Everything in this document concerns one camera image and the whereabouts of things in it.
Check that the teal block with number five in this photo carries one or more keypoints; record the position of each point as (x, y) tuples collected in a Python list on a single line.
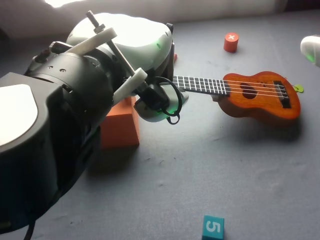
[(213, 227)]

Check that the brown ukulele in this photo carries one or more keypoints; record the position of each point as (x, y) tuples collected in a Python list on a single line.
[(262, 101)]

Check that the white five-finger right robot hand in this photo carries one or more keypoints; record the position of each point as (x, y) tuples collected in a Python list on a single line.
[(312, 48)]

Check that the white backdrop sheet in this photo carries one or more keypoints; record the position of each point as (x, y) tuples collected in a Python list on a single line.
[(212, 10)]

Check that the grey table cloth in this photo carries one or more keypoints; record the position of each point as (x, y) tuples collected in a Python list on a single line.
[(200, 175)]

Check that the small orange cylinder block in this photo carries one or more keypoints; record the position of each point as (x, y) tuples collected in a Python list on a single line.
[(230, 43)]

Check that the orange swirl toy cookie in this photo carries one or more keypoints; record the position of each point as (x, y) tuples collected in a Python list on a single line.
[(175, 58)]

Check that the large orange foam block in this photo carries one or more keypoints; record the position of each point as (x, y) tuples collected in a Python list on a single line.
[(120, 130)]

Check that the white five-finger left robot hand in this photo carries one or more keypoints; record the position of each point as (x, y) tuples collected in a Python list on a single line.
[(140, 37)]

